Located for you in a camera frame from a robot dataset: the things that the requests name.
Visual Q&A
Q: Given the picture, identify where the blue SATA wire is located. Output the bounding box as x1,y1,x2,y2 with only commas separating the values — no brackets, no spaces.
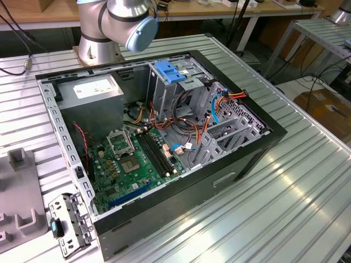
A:
211,87,231,125

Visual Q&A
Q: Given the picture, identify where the red orange disk power wire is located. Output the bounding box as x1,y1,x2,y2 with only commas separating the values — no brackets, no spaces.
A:
216,89,250,113

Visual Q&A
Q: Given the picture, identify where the grey metal disk bay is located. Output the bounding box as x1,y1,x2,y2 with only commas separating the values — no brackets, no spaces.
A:
189,81,271,170

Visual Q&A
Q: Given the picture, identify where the black RAM slot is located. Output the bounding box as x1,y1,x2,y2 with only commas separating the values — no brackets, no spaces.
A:
139,131,168,175
136,132,166,177
146,130,174,173
143,131,171,174

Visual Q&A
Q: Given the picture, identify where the grey metal drive cage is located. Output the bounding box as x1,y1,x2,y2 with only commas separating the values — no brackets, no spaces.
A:
146,56,217,121

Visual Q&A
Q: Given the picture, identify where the CPU socket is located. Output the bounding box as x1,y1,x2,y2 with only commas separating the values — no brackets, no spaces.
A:
118,155,142,175

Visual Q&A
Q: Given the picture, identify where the green motherboard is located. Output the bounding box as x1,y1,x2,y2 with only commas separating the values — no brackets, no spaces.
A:
89,127,190,216

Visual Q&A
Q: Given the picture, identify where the blue plastic drive latch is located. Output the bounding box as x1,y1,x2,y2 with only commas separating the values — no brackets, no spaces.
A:
154,61,188,85

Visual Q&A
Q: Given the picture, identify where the metal socket cover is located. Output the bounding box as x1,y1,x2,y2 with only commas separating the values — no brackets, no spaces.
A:
105,130,137,159

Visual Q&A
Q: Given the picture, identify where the black open PC case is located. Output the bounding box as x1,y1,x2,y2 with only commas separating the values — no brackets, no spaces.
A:
35,49,288,262

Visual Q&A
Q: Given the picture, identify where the blue expansion slot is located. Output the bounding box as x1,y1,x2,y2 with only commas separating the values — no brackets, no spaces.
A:
109,182,153,208

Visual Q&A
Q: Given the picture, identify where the grey power supply unit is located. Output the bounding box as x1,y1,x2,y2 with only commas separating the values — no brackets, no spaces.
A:
56,74,126,140

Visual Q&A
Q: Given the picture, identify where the grey metal slot retainer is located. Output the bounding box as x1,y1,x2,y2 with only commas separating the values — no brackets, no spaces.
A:
48,191,96,260

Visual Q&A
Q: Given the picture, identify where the black tripod stand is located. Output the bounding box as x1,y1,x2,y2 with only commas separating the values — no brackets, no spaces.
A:
226,0,252,57

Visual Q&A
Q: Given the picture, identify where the cardboard box with label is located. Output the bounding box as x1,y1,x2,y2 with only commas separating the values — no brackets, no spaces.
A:
293,89,351,140

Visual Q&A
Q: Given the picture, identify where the black clip with blue tab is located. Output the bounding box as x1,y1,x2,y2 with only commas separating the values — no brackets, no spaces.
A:
50,218,66,238

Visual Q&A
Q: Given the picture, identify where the large tan carton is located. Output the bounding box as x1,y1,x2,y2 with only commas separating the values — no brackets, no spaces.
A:
281,35,329,69

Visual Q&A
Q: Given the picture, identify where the grey parts rack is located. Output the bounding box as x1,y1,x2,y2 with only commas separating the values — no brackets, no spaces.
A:
0,147,49,254

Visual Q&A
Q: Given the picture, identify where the metal slat side table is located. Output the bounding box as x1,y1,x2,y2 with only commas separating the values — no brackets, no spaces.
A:
262,18,351,80

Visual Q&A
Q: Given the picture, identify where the orange black wire bundle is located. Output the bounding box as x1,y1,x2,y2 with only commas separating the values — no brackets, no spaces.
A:
123,92,212,150

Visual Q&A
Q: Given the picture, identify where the short light blue wire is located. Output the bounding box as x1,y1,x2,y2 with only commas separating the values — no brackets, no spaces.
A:
170,144,197,152

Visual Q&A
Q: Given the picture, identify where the red black fan wire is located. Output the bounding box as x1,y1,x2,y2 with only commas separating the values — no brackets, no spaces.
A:
71,122,91,176

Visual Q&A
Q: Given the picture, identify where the black cable with metal plug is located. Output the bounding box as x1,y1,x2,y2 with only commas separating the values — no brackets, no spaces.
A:
0,53,33,76

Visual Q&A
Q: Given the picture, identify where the wooden desk with white frame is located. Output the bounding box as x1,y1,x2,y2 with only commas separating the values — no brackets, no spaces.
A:
0,0,326,53

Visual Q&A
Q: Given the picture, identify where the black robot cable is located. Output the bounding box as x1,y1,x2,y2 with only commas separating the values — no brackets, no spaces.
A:
0,15,49,54

